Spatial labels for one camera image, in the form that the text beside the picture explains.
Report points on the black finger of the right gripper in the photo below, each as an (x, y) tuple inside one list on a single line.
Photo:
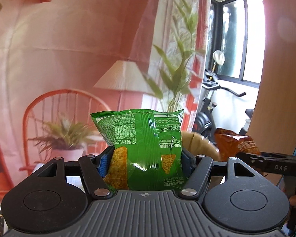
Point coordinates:
[(259, 161)]

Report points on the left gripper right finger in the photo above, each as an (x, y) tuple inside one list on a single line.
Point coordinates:
[(197, 169)]

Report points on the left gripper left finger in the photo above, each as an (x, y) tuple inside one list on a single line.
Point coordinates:
[(93, 169)]

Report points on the orange brown snack bag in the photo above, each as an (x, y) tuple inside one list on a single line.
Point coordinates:
[(230, 144)]

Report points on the green tortilla chip bag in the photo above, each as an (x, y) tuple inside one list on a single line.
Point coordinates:
[(147, 149)]

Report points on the taped cardboard box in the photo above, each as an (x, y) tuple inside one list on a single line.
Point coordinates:
[(197, 144)]

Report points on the black exercise bike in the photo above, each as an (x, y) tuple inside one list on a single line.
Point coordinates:
[(204, 122)]

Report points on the wooden headboard panel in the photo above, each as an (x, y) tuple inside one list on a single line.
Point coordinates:
[(273, 125)]

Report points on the pink printed backdrop cloth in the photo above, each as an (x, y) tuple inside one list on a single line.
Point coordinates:
[(75, 57)]

